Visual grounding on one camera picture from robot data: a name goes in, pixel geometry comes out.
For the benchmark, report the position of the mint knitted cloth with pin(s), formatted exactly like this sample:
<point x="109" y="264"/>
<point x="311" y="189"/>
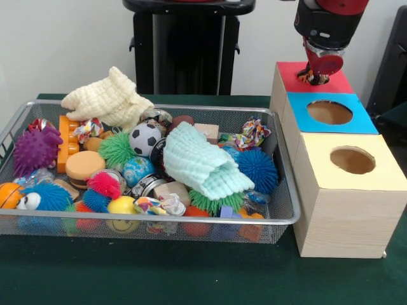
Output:
<point x="197" y="159"/>

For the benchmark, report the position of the purple spiky rubber ball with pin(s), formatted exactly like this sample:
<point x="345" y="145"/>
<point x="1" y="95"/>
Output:
<point x="36" y="151"/>

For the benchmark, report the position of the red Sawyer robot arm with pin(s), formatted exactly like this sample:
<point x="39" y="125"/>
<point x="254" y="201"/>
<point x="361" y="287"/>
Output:
<point x="330" y="19"/>

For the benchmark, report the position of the black upright panel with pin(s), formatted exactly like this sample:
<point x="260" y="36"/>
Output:
<point x="394" y="63"/>

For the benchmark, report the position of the orange toy burger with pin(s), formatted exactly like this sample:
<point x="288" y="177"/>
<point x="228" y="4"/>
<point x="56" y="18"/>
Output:
<point x="84" y="168"/>

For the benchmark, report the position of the orange tiger striped plush toy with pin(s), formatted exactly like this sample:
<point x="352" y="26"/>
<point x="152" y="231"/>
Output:
<point x="306" y="76"/>

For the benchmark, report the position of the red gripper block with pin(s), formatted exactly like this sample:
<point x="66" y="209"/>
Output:
<point x="330" y="65"/>

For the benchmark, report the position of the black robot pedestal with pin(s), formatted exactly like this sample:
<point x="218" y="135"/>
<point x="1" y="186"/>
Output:
<point x="178" y="57"/>

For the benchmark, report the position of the orange basketball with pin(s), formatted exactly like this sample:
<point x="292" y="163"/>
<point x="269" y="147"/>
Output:
<point x="9" y="195"/>

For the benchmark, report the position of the pink spiky rubber ball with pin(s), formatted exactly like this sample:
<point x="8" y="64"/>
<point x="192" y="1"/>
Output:
<point x="104" y="185"/>

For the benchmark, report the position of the dark green tablecloth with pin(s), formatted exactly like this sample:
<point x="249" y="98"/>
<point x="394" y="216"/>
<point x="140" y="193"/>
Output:
<point x="397" y="114"/>
<point x="159" y="273"/>

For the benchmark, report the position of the blue spiky rubber ball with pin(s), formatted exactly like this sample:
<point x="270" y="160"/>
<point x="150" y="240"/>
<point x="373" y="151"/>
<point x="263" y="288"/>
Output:
<point x="258" y="171"/>

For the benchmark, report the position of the clear mesh toy bin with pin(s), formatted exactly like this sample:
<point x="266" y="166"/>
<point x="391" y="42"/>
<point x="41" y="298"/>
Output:
<point x="19" y="225"/>

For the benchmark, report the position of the cream knitted cloth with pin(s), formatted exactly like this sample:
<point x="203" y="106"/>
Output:
<point x="105" y="101"/>

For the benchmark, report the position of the small green spiky ball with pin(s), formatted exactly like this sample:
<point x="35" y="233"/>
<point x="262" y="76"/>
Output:
<point x="114" y="147"/>

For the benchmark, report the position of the wooden three-hole box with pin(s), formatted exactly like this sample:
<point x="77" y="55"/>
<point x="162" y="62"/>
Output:
<point x="349" y="216"/>

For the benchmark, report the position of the black and white soccer ball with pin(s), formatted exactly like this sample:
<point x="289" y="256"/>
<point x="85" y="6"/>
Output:
<point x="145" y="139"/>

